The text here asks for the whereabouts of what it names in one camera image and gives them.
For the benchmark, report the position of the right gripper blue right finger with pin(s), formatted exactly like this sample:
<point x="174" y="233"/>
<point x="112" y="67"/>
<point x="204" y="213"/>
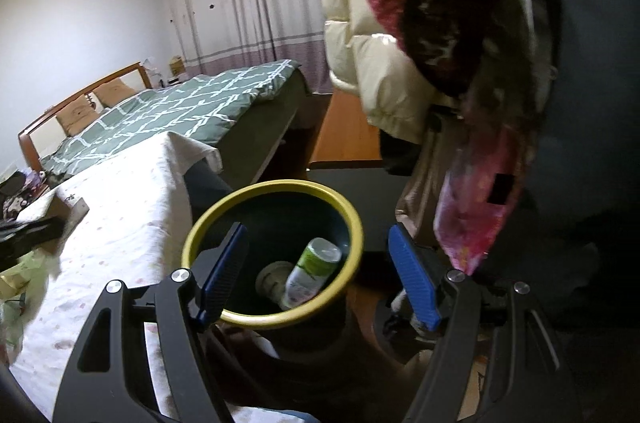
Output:
<point x="418" y="284"/>

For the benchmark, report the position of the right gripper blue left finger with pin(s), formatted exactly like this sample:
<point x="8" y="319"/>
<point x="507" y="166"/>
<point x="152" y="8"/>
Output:
<point x="223" y="266"/>

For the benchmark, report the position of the small printed carton box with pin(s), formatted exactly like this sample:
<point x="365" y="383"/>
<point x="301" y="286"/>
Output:
<point x="70" y="212"/>

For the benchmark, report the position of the green label bottle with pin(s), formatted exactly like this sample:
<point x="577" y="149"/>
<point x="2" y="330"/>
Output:
<point x="317" y="263"/>

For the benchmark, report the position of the yellow rim trash bin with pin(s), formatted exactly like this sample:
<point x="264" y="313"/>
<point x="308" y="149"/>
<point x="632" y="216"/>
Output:
<point x="281" y="217"/>

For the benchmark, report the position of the dark clothes on nightstand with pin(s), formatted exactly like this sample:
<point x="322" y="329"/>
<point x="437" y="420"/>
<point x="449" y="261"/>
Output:
<point x="18" y="190"/>

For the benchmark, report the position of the beige hanging bag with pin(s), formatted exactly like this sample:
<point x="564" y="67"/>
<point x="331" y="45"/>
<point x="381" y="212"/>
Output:
<point x="416" y="207"/>

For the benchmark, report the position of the pink floral cloth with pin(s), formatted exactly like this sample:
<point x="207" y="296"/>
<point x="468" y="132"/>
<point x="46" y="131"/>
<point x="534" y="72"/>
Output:
<point x="478" y="194"/>

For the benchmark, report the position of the white floral tablecloth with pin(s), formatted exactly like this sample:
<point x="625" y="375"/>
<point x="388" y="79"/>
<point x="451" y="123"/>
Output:
<point x="138" y="217"/>

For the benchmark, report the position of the left brown pillow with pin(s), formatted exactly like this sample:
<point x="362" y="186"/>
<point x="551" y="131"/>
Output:
<point x="77" y="116"/>

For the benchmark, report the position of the brown pillow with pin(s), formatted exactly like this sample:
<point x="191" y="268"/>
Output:
<point x="77" y="116"/>
<point x="113" y="92"/>

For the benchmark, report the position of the wooden low cabinet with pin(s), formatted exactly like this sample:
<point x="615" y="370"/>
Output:
<point x="345" y="139"/>

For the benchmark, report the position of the right brown pillow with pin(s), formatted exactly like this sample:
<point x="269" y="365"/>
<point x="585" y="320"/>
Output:
<point x="113" y="92"/>

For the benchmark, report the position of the wooden bed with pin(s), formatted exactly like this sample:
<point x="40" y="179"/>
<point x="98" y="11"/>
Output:
<point x="245" y="154"/>

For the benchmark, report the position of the green plaid duvet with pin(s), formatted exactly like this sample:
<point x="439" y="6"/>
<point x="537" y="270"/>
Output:
<point x="204" y="108"/>

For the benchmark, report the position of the cream puffer jacket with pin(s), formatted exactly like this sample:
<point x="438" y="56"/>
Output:
<point x="366" y="61"/>

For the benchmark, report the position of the cardboard box by bed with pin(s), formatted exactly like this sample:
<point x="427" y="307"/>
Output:
<point x="176" y="65"/>

